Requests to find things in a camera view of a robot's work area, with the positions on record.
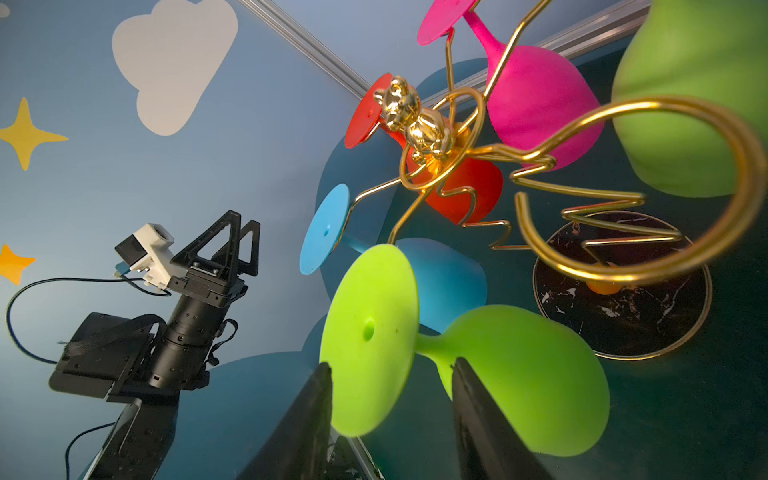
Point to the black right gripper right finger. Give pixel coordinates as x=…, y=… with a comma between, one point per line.
x=488, y=446

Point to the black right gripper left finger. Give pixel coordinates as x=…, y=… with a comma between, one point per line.
x=298, y=447

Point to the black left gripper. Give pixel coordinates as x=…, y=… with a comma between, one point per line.
x=207, y=279

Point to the green wine glass front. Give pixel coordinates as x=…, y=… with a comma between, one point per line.
x=546, y=380

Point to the green wine glass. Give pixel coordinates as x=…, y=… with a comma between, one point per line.
x=711, y=50
x=546, y=380

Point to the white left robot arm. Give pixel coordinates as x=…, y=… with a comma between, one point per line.
x=146, y=362

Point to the blue wine glass left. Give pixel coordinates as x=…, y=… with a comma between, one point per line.
x=450, y=283

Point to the red wine glass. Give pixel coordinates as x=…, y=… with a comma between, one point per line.
x=483, y=176

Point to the pink wine glass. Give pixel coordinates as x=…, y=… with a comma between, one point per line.
x=537, y=91

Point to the green wine glass back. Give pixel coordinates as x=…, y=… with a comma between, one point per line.
x=711, y=50

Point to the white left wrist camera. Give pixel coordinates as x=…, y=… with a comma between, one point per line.
x=147, y=252

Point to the aluminium frame left post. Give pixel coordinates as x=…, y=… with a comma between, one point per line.
x=307, y=44

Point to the gold wire glass rack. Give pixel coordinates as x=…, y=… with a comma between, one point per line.
x=441, y=135

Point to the aluminium frame back rail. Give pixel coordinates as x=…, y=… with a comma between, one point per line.
x=610, y=25

